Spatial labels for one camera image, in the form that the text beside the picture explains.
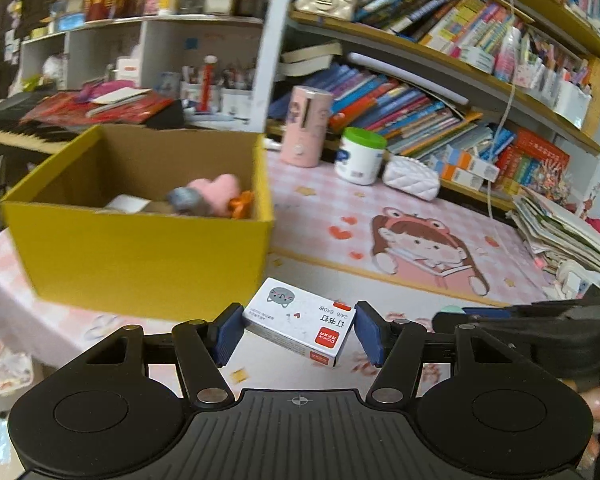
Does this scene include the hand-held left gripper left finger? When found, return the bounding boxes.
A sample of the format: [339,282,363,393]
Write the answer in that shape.
[80,302,245,407]

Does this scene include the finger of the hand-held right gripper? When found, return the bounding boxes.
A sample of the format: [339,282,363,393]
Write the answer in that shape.
[432,307,513,333]

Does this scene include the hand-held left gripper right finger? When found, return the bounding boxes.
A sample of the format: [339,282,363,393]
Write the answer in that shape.
[354,301,523,407]

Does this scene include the white staples box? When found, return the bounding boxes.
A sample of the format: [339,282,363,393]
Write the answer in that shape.
[242,277,357,367]

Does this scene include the yellow cardboard box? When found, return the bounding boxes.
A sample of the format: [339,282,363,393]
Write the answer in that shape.
[0,124,276,322]

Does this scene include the pink plush toy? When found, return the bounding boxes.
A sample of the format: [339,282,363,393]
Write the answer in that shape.
[187,174,255,220]

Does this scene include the cartoon print desk mat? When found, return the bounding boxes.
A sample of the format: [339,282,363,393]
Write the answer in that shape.
[230,195,563,411]

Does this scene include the stack of papers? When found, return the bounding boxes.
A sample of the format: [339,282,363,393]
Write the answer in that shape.
[507,192,600,287]

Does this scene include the pink checkered tablecloth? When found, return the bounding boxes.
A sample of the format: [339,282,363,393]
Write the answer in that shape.
[0,152,556,391]

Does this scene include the white quilted pouch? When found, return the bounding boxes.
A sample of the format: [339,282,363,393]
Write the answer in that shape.
[382,155,441,202]

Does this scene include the red boxed book set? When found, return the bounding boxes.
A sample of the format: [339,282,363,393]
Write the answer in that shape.
[495,129,571,197]

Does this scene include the white jar green lid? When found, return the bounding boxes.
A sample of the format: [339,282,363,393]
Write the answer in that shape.
[335,127,387,187]

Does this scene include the leaning row of books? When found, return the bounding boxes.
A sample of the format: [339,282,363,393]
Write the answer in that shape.
[330,62,516,162]

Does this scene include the pink cylinder container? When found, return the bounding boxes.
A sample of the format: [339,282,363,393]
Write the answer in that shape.
[280,86,332,167]

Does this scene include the white storage basket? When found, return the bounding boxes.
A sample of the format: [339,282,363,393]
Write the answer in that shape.
[0,320,37,402]

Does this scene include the white pen holder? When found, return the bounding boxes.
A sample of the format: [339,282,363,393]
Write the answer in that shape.
[180,62,257,122]

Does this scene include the white storage boxes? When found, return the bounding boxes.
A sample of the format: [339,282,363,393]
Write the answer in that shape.
[517,35,594,129]

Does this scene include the red tube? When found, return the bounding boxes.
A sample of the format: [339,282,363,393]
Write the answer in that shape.
[200,56,217,114]

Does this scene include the red packets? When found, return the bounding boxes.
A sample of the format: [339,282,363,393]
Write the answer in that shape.
[20,90,177,127]

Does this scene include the wooden bookshelf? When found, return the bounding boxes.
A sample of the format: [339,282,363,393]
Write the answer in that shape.
[265,0,600,213]

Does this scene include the black piano keyboard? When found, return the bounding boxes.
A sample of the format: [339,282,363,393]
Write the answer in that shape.
[0,91,88,155]

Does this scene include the long row of colourful books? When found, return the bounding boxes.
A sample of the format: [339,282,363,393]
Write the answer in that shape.
[352,0,523,77]

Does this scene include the white shelf unit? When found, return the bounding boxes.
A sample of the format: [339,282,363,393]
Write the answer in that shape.
[20,14,266,121]

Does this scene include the white cable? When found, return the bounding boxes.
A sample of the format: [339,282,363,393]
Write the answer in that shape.
[484,0,520,219]

